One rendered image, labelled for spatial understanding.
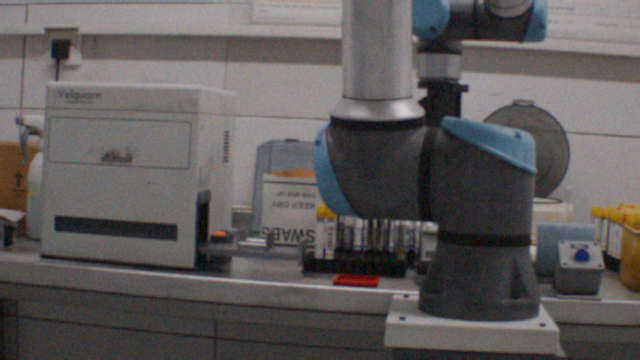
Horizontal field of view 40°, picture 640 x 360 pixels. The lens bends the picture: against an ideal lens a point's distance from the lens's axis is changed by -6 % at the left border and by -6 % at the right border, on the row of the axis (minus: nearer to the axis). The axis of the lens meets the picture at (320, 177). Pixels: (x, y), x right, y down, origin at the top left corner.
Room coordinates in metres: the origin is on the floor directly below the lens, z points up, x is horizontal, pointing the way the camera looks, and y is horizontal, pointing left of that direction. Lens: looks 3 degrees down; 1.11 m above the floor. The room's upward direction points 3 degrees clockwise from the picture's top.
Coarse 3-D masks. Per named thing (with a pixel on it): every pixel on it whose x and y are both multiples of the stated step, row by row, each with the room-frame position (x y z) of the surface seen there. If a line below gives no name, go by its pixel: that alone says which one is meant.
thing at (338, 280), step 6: (336, 276) 1.44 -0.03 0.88; (342, 276) 1.46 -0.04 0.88; (348, 276) 1.45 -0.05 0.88; (354, 276) 1.45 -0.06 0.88; (360, 276) 1.45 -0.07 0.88; (366, 276) 1.45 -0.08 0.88; (336, 282) 1.39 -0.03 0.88; (342, 282) 1.39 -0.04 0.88; (348, 282) 1.39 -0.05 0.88; (354, 282) 1.39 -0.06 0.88; (360, 282) 1.39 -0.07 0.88; (366, 282) 1.39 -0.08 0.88; (372, 282) 1.43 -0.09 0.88; (378, 282) 1.42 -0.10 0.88
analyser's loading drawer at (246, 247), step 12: (240, 240) 1.46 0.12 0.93; (252, 240) 1.51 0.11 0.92; (264, 240) 1.51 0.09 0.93; (300, 240) 1.45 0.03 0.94; (204, 252) 1.46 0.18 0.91; (216, 252) 1.46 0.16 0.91; (228, 252) 1.46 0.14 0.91; (240, 252) 1.45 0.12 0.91; (252, 252) 1.45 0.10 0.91; (264, 252) 1.45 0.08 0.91; (276, 252) 1.45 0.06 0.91; (288, 252) 1.45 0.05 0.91; (300, 252) 1.44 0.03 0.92; (300, 264) 1.44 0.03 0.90
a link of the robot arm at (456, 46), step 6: (420, 42) 1.47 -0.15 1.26; (426, 42) 1.46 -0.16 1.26; (432, 42) 1.45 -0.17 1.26; (438, 42) 1.45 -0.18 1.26; (444, 42) 1.45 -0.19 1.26; (450, 42) 1.45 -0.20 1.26; (456, 42) 1.46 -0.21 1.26; (420, 48) 1.47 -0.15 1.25; (426, 48) 1.46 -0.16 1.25; (432, 48) 1.45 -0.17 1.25; (438, 48) 1.45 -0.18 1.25; (444, 48) 1.45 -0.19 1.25; (450, 48) 1.45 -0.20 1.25; (456, 48) 1.46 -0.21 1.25; (450, 54) 1.52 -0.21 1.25; (456, 54) 1.46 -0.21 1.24; (462, 54) 1.48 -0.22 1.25
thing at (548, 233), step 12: (540, 228) 1.50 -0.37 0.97; (552, 228) 1.49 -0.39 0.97; (564, 228) 1.49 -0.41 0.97; (576, 228) 1.48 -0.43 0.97; (588, 228) 1.48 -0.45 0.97; (540, 240) 1.49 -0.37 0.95; (552, 240) 1.49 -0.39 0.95; (576, 240) 1.48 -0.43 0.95; (588, 240) 1.48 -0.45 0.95; (540, 252) 1.49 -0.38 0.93; (552, 252) 1.49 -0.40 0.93; (540, 264) 1.49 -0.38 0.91; (552, 264) 1.49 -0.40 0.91; (540, 276) 1.49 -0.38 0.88
